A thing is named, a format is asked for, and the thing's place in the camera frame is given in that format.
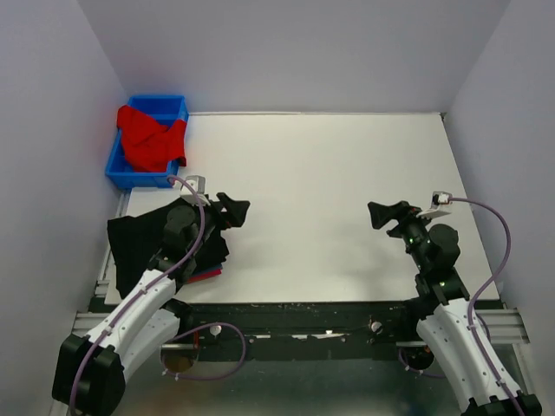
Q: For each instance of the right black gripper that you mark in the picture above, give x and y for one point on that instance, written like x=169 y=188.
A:
x=401 y=217

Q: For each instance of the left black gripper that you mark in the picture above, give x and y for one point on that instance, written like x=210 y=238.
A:
x=219 y=211

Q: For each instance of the red t shirt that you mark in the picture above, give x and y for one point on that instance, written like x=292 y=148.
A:
x=149 y=146

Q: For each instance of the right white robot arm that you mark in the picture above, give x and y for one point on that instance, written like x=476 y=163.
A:
x=444 y=312

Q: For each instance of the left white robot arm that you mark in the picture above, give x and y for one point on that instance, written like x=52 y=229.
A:
x=156 y=254

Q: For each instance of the folded coloured shirts stack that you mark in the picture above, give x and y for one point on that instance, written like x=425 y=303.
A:
x=202 y=275

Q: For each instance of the black folded t shirt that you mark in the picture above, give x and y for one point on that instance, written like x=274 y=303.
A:
x=134 y=240

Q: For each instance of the blue plastic bin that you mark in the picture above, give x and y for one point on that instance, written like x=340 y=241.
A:
x=166 y=109

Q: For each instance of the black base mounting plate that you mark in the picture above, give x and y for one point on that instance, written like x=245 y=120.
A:
x=297 y=331

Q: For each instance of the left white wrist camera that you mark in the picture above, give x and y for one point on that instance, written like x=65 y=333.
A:
x=194 y=190

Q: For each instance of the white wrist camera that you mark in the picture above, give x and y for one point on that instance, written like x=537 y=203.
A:
x=194 y=190
x=441 y=205

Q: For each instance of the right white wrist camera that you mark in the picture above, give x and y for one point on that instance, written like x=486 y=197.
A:
x=441 y=205

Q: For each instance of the aluminium extrusion rail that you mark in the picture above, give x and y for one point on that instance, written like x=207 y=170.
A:
x=505 y=325

